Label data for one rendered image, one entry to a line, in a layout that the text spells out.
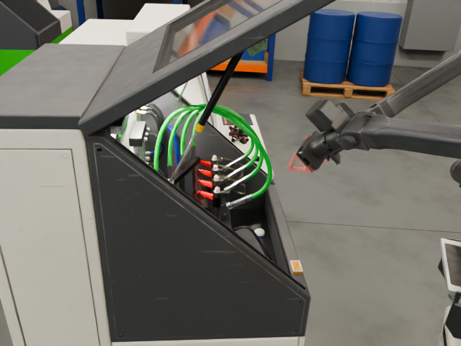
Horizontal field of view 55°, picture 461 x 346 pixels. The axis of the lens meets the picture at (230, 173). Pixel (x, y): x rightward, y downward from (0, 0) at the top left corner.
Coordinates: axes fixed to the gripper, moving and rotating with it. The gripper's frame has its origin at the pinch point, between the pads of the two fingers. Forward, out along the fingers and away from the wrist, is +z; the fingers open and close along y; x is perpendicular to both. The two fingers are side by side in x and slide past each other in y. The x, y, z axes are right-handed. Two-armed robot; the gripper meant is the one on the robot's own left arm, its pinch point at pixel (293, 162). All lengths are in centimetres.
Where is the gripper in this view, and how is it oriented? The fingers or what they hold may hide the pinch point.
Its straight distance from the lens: 122.5
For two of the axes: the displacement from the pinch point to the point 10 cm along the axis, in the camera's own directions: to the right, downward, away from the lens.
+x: 6.7, 7.3, 1.4
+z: -5.5, 3.6, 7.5
